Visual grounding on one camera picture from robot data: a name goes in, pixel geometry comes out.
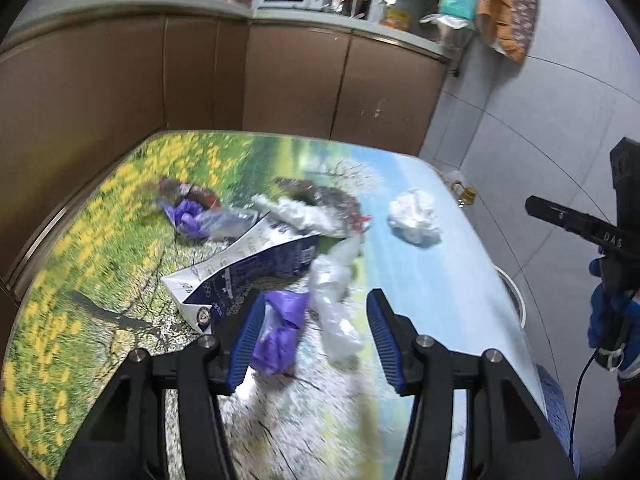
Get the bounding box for person's right hand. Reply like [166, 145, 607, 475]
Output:
[586, 257, 640, 378]

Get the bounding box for purple plastic wrapper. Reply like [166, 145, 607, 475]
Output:
[250, 289, 313, 377]

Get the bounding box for blue and white milk carton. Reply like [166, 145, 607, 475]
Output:
[161, 212, 322, 335]

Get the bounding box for white plastic bag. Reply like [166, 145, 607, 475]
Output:
[250, 193, 347, 239]

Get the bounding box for white kitchen countertop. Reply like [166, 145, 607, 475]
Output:
[0, 0, 451, 63]

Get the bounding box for yellow detergent bottle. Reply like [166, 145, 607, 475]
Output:
[382, 7, 412, 31]

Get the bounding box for clear plastic bag on counter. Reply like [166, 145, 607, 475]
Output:
[419, 12, 477, 52]

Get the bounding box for white tissue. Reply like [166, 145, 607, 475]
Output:
[387, 187, 444, 247]

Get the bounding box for brown snack wrapper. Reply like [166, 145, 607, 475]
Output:
[156, 177, 222, 211]

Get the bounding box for cooking oil bottle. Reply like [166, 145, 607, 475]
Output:
[450, 180, 477, 207]

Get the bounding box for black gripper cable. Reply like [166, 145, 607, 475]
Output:
[568, 347, 601, 466]

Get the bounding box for clear plastic wrap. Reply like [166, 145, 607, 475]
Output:
[306, 232, 369, 364]

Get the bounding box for clear plastic bag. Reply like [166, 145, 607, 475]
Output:
[202, 207, 261, 241]
[419, 12, 477, 52]

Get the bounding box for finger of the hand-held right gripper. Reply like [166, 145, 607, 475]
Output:
[525, 196, 597, 242]

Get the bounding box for blue textured mat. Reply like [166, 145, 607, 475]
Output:
[536, 364, 572, 467]

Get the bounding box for purple and brown wrapper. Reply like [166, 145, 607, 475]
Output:
[160, 198, 221, 241]

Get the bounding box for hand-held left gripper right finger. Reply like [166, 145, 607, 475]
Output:
[366, 287, 581, 480]

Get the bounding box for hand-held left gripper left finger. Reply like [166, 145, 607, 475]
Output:
[55, 291, 267, 480]

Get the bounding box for dark wrapper with red edge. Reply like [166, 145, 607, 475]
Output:
[272, 177, 374, 237]

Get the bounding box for orange floral apron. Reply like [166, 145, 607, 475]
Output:
[476, 0, 542, 64]

